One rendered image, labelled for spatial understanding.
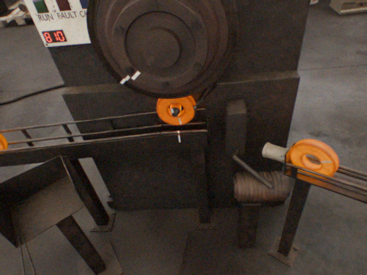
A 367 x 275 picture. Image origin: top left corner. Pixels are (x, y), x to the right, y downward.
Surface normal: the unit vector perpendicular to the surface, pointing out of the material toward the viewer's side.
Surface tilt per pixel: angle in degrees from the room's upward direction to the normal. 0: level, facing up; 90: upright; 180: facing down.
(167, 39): 90
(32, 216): 5
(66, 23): 90
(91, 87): 0
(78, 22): 90
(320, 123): 0
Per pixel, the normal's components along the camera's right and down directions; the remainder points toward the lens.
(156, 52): -0.04, 0.69
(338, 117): -0.11, -0.73
